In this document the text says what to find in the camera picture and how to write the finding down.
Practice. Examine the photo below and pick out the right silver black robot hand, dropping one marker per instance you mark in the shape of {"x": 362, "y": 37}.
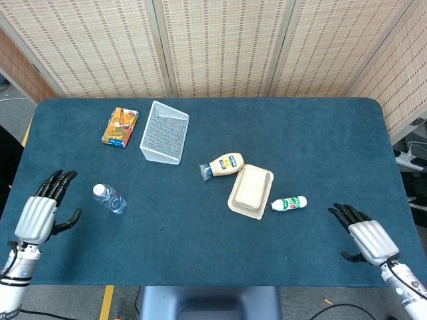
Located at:
{"x": 373, "y": 240}

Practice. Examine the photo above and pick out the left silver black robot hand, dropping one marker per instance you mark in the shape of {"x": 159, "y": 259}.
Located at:
{"x": 35, "y": 220}

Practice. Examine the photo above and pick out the transparent plastic water bottle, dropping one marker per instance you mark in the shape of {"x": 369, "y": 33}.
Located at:
{"x": 111, "y": 200}

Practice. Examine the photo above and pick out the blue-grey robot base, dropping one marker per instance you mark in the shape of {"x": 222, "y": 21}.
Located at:
{"x": 207, "y": 303}

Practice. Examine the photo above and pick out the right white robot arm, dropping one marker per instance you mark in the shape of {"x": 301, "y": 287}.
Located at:
{"x": 403, "y": 283}

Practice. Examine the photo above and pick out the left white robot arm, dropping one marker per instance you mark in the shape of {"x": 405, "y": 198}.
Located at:
{"x": 16, "y": 276}

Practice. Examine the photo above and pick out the small white green-labelled bottle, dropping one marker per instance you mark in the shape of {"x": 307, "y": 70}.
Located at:
{"x": 290, "y": 203}

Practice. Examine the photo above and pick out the mayonnaise squeeze bottle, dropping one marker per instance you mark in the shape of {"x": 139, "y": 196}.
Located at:
{"x": 227, "y": 165}

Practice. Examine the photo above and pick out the white power strip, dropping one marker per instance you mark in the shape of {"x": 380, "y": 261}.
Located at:
{"x": 408, "y": 160}

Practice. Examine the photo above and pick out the orange snack box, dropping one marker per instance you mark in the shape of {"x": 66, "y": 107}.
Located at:
{"x": 120, "y": 128}

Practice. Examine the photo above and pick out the beige takeaway food container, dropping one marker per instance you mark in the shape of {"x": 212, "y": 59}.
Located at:
{"x": 250, "y": 191}

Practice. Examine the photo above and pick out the teal table cover cloth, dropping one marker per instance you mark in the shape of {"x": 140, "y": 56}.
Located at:
{"x": 200, "y": 240}

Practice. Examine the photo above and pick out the woven bamboo folding screen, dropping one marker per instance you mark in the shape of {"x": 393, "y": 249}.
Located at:
{"x": 217, "y": 46}

